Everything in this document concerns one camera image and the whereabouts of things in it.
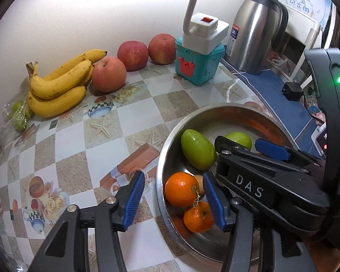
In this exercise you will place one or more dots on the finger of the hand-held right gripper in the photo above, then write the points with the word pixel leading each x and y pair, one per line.
pixel 272 181
pixel 272 148

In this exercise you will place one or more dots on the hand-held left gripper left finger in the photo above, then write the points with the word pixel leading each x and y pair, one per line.
pixel 133 201

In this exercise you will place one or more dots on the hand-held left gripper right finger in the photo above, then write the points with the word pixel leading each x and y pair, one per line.
pixel 215 201

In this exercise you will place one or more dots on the brown longan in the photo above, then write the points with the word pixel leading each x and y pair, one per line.
pixel 199 184

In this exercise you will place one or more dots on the orange with short stem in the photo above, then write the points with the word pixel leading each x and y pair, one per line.
pixel 198 216

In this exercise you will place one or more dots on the round green mango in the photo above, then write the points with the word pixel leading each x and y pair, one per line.
pixel 239 138

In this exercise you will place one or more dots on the orange with stick stem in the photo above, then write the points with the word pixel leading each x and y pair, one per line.
pixel 182 188

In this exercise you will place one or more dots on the long green mango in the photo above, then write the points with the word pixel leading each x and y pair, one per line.
pixel 198 148

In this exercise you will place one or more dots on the steel bowl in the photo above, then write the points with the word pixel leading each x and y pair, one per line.
pixel 215 119

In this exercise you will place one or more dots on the black power adapter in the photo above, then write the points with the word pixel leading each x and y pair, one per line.
pixel 291 90

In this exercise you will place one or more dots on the blue striped cloth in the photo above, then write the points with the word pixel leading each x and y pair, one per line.
pixel 272 87

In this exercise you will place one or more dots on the white plastic crate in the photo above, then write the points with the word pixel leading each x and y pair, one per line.
pixel 303 28

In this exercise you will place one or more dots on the steel thermos jug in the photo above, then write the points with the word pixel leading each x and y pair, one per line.
pixel 252 34

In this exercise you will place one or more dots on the red apple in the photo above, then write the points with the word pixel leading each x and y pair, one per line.
pixel 132 55
pixel 163 48
pixel 109 73

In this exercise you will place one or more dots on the yellow banana bunch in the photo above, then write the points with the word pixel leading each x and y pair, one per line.
pixel 59 86

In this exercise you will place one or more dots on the clear plastic clamshell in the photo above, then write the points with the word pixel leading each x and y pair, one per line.
pixel 5 127

